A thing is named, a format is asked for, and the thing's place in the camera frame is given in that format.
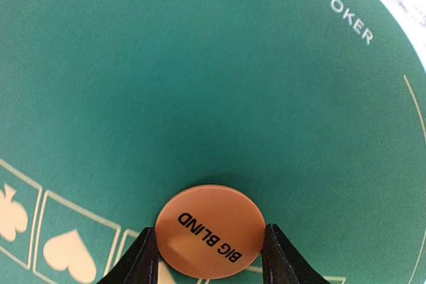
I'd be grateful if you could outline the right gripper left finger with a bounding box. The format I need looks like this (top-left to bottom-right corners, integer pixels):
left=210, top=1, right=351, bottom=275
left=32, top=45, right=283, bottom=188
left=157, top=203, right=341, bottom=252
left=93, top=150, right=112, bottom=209
left=98, top=227, right=159, bottom=284

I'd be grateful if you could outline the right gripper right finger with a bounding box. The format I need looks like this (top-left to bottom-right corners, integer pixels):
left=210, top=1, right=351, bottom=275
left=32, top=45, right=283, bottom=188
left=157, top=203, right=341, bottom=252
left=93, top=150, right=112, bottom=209
left=261, top=223, right=329, bottom=284

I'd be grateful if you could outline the orange big blind button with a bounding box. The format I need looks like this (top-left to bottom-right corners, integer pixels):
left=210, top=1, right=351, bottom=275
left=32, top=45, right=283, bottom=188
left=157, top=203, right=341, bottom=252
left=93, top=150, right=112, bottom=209
left=154, top=185, right=266, bottom=280

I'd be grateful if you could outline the round green poker mat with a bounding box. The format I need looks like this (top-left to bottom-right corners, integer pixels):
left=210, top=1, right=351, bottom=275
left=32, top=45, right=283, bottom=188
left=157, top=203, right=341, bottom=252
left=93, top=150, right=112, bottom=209
left=1, top=0, right=425, bottom=283

